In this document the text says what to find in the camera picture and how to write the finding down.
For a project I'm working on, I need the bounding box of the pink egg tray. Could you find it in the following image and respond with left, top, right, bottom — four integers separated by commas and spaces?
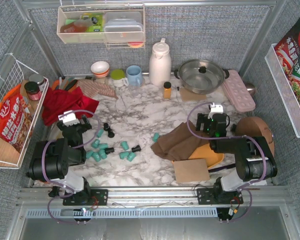
221, 69, 256, 113

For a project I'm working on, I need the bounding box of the striped beige cloth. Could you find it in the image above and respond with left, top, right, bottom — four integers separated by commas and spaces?
77, 78, 118, 99

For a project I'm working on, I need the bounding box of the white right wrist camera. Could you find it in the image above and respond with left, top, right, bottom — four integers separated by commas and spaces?
208, 102, 224, 119

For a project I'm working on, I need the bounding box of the orange juice bottle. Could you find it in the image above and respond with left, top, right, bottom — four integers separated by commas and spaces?
163, 81, 172, 99

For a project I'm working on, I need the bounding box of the round wooden board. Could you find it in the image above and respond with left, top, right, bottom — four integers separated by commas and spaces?
234, 116, 275, 156

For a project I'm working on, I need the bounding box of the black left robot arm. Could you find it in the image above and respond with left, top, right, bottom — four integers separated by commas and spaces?
26, 115, 92, 203

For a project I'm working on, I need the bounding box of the white orange striped bowl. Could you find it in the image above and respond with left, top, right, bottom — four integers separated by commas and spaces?
90, 61, 110, 79

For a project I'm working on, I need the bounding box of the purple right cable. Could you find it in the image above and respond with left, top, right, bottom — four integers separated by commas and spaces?
186, 101, 268, 223

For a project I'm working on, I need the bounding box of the orange plastic basket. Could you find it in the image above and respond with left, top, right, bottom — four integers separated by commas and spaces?
172, 144, 225, 171

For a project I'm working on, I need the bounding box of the red jar black lid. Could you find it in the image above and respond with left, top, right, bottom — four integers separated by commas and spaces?
24, 81, 42, 101

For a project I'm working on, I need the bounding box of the black coffee capsule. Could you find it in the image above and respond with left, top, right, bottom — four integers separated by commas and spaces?
104, 147, 115, 155
103, 122, 111, 131
131, 145, 141, 153
107, 128, 115, 138

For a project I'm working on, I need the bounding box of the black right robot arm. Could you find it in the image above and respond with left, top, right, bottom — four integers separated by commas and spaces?
195, 113, 278, 203

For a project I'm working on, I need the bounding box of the teal coffee capsule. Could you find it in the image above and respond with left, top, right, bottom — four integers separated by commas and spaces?
96, 129, 104, 138
127, 151, 136, 162
98, 143, 109, 150
120, 141, 129, 151
98, 149, 107, 160
91, 139, 100, 149
152, 132, 160, 142
91, 152, 101, 162
119, 151, 130, 160
86, 150, 94, 160

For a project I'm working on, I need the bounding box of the small brown cardboard sheet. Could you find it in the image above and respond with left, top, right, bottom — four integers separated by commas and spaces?
179, 88, 207, 102

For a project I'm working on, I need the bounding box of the green lidded white cup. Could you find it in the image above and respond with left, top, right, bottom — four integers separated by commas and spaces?
110, 69, 129, 88

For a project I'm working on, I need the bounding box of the glass jar silver lid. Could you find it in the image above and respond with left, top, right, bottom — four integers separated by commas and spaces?
28, 73, 46, 92

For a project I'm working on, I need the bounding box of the steel pot with lid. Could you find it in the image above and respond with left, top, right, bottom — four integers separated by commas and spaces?
173, 59, 230, 95

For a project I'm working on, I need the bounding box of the red cloth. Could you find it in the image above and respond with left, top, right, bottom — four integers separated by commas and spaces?
42, 87, 99, 126

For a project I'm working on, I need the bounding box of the brown cardboard piece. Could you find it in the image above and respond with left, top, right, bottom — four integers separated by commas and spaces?
173, 159, 210, 183

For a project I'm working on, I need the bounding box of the brown cloth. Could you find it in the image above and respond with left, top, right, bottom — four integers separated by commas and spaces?
151, 122, 209, 161

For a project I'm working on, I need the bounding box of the steel round object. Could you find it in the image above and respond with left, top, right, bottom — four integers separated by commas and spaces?
244, 82, 257, 97

